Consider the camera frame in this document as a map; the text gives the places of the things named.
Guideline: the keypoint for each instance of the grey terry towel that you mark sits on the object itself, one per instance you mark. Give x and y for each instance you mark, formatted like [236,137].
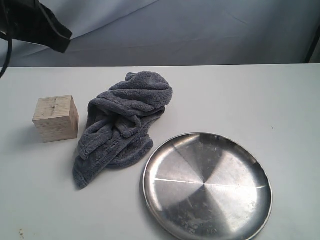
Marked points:
[118,122]

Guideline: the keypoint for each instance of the round stainless steel plate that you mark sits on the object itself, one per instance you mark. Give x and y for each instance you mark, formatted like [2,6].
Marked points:
[203,186]

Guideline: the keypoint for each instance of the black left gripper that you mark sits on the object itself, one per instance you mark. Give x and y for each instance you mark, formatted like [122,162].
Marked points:
[32,22]

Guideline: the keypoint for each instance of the grey backdrop cloth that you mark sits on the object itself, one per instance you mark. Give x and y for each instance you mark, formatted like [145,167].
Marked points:
[111,33]

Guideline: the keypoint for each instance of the light wooden cube block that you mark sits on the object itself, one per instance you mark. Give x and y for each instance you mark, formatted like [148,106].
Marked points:
[56,118]

